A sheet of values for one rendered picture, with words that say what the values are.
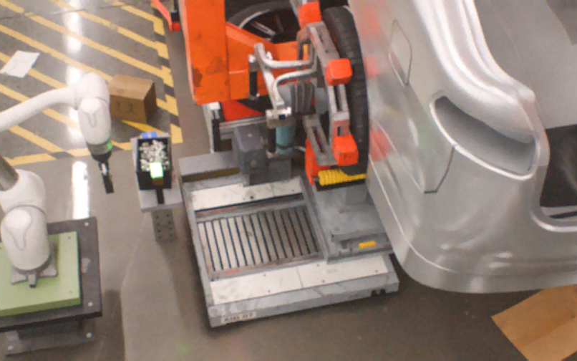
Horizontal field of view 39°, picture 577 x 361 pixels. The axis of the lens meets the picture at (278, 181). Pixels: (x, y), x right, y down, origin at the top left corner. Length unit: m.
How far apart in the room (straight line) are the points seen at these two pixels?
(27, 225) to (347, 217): 1.35
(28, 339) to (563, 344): 2.23
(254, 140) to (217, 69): 0.37
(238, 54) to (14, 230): 1.20
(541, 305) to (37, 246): 2.12
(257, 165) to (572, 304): 1.51
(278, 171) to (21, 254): 1.36
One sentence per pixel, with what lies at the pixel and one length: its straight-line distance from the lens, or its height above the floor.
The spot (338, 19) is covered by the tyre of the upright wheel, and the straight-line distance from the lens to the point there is 3.09.
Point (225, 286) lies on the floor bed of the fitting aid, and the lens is 3.58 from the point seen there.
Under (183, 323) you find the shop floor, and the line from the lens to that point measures 3.59.
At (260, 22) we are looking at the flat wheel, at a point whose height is 0.45.
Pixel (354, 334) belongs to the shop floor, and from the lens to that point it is 3.55.
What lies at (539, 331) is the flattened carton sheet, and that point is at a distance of 3.69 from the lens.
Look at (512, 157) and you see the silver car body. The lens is 2.30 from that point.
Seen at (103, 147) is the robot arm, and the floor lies 0.94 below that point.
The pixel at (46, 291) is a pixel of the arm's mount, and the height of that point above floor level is 0.35.
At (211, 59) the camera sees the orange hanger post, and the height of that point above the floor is 0.77.
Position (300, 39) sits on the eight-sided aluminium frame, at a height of 0.97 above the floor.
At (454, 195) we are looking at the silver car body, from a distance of 2.36.
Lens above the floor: 2.96
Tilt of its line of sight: 46 degrees down
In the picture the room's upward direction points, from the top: straight up
